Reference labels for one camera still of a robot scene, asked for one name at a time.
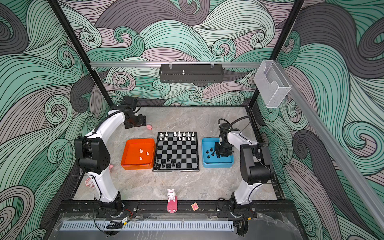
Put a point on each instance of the orange plastic tray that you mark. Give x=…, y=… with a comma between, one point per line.
x=138, y=154

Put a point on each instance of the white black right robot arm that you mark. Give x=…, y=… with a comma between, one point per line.
x=254, y=172

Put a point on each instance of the black perforated wall shelf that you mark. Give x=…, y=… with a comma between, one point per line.
x=191, y=74

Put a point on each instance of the blue plastic tray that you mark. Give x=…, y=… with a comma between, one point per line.
x=210, y=159

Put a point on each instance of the black white chess board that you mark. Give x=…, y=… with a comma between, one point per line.
x=176, y=151

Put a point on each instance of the clear acrylic wall holder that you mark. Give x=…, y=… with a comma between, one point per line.
x=272, y=83

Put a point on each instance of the white rabbit figurine pink stand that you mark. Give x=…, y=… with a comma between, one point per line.
x=172, y=205

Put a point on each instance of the silver aluminium rail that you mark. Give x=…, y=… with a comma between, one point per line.
x=138, y=64

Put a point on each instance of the white slotted cable duct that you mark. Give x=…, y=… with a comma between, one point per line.
x=150, y=226

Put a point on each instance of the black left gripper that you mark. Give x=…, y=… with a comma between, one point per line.
x=142, y=122

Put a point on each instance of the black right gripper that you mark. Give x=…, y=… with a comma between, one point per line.
x=218, y=152

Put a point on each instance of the small orange letter block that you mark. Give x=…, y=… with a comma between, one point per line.
x=195, y=206

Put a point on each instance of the pink white plush toy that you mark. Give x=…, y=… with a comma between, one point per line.
x=89, y=183

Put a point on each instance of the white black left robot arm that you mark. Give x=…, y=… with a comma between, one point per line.
x=92, y=154

